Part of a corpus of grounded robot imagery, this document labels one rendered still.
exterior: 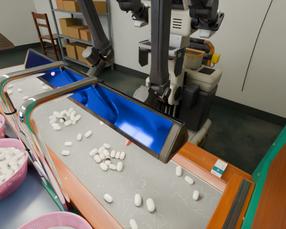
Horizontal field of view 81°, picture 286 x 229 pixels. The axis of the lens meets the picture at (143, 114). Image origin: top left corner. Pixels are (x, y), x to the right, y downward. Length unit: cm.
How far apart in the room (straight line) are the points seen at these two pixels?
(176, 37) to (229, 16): 143
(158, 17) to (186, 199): 57
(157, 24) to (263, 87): 206
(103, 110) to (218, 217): 37
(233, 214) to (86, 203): 40
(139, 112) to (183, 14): 77
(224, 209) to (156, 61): 47
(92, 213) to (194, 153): 42
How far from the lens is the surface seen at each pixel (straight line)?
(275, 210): 40
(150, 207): 58
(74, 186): 64
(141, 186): 63
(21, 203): 79
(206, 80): 132
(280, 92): 251
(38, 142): 41
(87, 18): 90
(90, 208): 59
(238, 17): 239
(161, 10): 56
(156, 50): 59
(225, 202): 52
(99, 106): 39
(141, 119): 31
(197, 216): 62
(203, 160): 71
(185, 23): 102
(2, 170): 82
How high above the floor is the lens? 128
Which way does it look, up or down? 36 degrees down
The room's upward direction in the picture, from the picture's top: 2 degrees clockwise
